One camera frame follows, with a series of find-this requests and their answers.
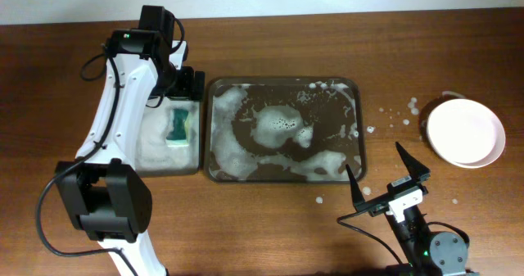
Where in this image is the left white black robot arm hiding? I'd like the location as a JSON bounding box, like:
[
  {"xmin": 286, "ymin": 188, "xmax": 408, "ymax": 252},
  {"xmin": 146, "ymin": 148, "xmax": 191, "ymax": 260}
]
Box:
[{"xmin": 52, "ymin": 29, "xmax": 205, "ymax": 275}]

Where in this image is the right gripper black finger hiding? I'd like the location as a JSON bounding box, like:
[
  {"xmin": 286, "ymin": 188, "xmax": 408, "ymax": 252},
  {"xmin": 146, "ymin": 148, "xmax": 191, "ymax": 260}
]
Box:
[
  {"xmin": 346, "ymin": 164, "xmax": 365, "ymax": 211},
  {"xmin": 395, "ymin": 142, "xmax": 431, "ymax": 182}
]

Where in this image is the green yellow sponge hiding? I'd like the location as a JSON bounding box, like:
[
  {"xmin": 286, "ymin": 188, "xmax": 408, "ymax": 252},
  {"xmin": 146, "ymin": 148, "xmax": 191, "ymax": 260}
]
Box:
[{"xmin": 165, "ymin": 109, "xmax": 191, "ymax": 147}]

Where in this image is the pink-white plate with stain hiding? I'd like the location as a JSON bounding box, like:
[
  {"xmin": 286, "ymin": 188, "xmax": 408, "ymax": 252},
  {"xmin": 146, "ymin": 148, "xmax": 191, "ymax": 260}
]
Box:
[{"xmin": 425, "ymin": 98, "xmax": 507, "ymax": 170}]

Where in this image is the small soapy black tray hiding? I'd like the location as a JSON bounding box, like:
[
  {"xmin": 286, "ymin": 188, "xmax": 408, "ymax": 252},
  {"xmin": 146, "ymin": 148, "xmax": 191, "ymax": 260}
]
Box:
[{"xmin": 135, "ymin": 86, "xmax": 201, "ymax": 177}]

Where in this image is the large dark foamy tray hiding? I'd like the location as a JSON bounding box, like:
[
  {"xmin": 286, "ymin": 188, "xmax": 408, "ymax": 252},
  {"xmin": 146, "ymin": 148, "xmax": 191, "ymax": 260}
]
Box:
[{"xmin": 203, "ymin": 76, "xmax": 368, "ymax": 183}]

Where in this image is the cream plate with stain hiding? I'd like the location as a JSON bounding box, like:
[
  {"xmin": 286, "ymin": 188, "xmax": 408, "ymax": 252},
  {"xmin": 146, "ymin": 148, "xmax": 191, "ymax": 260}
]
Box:
[{"xmin": 426, "ymin": 98, "xmax": 501, "ymax": 165}]

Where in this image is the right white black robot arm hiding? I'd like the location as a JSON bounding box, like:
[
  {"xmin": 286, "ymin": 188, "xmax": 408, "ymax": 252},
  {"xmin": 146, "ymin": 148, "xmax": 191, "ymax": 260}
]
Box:
[{"xmin": 337, "ymin": 143, "xmax": 476, "ymax": 276}]

